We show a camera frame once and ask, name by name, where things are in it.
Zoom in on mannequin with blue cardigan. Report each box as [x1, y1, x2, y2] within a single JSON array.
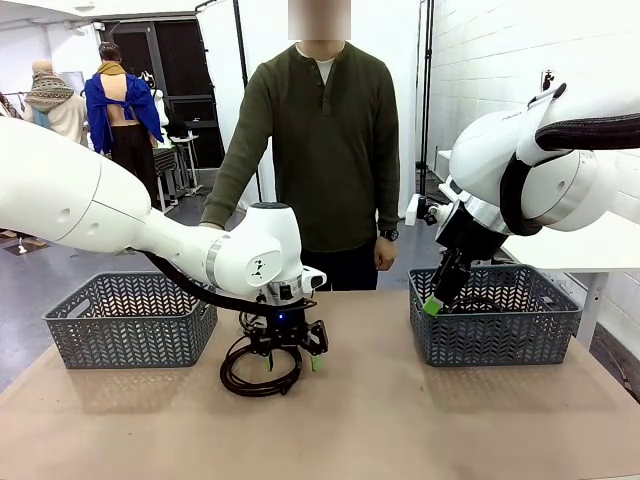
[[83, 42, 166, 211]]

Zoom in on background work desk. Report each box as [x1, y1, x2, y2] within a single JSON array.
[[152, 132, 204, 206]]

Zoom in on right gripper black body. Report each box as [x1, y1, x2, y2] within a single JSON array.
[[435, 205, 505, 281]]

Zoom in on person's left hand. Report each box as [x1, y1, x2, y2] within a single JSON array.
[[373, 236, 399, 273]]

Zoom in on mannequin with patterned scarf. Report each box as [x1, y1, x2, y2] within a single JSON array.
[[23, 59, 90, 147]]

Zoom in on person in dark green sweater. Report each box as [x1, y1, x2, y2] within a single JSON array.
[[199, 0, 401, 294]]

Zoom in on white photo backdrop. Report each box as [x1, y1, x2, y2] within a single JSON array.
[[196, 0, 432, 217]]

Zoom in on black backdrop stand pole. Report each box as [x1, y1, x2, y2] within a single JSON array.
[[194, 0, 251, 101], [418, 0, 436, 201]]

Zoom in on black braided cable sleeve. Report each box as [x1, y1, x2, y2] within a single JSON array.
[[498, 112, 640, 237]]

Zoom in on person's left forearm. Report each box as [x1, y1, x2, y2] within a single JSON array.
[[375, 169, 401, 234]]

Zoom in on garments on clothes rack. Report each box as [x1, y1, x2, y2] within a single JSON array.
[[0, 92, 25, 121]]

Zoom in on dark window wall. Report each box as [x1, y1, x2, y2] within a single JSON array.
[[102, 19, 229, 171]]

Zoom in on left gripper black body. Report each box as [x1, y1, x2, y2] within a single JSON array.
[[248, 298, 312, 351]]

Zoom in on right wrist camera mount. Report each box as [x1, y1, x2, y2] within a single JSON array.
[[406, 192, 444, 227]]

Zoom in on black USB cable coil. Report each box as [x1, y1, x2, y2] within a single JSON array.
[[219, 333, 305, 398]]

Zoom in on person's right forearm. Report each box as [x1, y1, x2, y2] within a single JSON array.
[[200, 149, 261, 229]]

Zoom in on grey plastic lattice basket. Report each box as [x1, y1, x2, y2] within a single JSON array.
[[42, 271, 219, 370], [407, 264, 585, 369]]

